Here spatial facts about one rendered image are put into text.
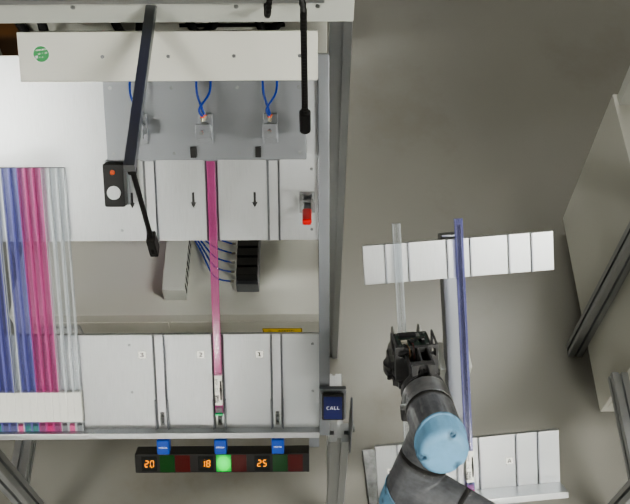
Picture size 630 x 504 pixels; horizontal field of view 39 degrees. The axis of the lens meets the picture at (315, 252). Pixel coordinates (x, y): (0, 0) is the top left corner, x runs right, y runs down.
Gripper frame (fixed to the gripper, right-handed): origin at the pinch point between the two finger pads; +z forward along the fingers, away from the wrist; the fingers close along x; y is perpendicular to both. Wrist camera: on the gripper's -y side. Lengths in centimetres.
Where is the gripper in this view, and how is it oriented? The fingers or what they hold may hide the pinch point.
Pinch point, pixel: (402, 342)
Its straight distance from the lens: 160.2
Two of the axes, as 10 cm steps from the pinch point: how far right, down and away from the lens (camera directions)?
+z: -0.8, -4.0, 9.1
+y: -0.5, -9.1, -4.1
